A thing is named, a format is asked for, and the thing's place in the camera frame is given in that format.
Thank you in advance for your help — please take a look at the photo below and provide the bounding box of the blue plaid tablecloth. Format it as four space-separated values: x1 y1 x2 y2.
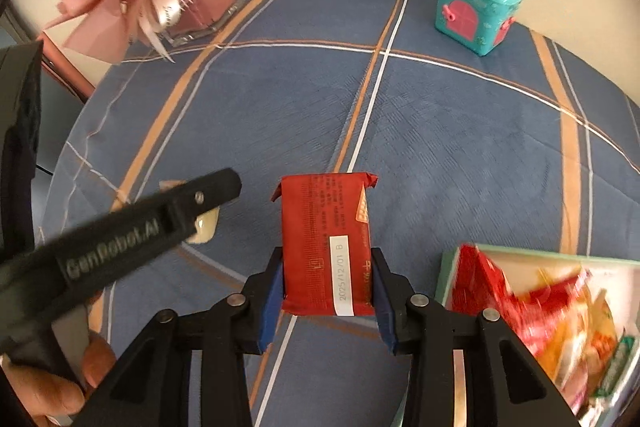
42 0 640 427

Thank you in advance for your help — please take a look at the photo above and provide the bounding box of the teal toy house box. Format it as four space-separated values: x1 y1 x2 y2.
434 0 524 56

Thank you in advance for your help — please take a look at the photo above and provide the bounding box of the person's left hand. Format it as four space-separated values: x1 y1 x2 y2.
0 334 117 427

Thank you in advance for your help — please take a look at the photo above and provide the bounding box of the orange beige bread packet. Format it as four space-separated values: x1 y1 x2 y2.
545 287 623 403

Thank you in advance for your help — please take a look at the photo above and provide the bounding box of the cream candy piece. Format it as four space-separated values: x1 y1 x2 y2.
159 179 220 245

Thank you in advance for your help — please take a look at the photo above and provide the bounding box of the red brick-shaped packet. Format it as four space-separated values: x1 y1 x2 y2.
271 173 379 317

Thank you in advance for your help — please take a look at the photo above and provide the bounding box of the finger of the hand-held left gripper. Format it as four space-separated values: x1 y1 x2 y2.
162 168 244 244

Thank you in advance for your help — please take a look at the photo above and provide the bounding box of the pink furniture panel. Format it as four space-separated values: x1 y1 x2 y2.
39 38 97 104

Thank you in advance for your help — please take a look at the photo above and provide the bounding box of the clear acrylic bouquet box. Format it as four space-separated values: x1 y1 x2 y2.
152 0 244 46

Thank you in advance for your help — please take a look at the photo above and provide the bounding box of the grey glass cabinet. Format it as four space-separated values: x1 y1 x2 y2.
0 4 86 178

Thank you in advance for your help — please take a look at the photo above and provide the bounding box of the small red packet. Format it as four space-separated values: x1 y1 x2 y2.
505 269 593 358

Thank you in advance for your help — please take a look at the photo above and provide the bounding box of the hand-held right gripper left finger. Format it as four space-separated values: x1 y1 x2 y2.
82 247 286 427

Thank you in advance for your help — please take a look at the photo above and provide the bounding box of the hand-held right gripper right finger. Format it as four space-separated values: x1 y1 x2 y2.
370 247 583 427

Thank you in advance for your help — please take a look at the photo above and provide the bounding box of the green white milk pouch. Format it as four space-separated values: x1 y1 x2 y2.
592 334 638 400

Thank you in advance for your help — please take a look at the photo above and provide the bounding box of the white tray with teal rim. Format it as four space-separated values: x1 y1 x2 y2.
434 244 640 427

